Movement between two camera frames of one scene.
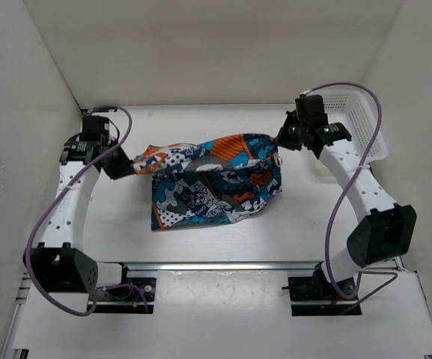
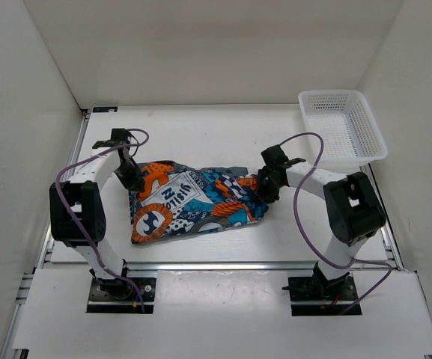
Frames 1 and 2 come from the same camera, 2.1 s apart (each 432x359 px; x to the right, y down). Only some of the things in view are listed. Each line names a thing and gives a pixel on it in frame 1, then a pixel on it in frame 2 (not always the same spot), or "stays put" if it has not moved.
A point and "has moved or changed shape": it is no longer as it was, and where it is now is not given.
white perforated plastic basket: (358, 113) stays put
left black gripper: (123, 169) to (132, 184)
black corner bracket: (102, 109) stays put
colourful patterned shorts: (213, 181) has moved or changed shape
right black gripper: (281, 139) to (266, 196)
